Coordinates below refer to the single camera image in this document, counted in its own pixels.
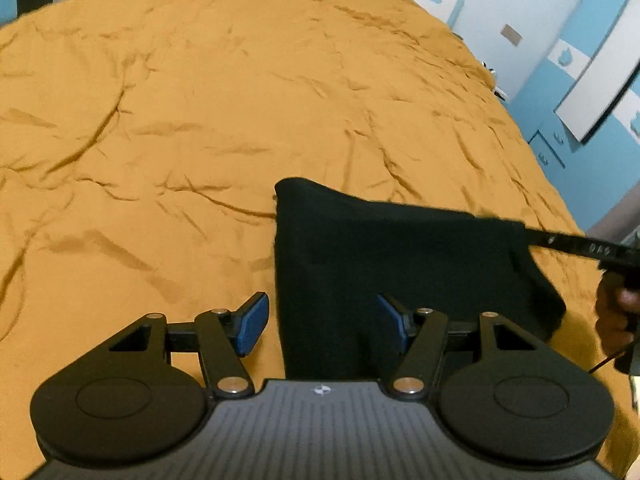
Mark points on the mustard yellow blanket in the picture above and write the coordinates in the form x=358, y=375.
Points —
x=175, y=110

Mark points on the black framed white panel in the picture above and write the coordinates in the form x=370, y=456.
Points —
x=595, y=105

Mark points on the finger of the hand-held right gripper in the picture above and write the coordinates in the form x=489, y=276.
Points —
x=575, y=244

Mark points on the black pants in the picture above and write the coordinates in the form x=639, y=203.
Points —
x=375, y=250

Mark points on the person's right hand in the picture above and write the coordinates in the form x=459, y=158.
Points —
x=612, y=315

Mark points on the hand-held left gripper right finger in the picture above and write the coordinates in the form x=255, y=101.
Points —
x=395, y=322

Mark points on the blue and white wardrobe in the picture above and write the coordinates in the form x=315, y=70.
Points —
x=600, y=185

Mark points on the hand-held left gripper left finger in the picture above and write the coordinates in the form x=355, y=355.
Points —
x=252, y=325

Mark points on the tan wall switch plate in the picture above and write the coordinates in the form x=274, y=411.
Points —
x=512, y=34

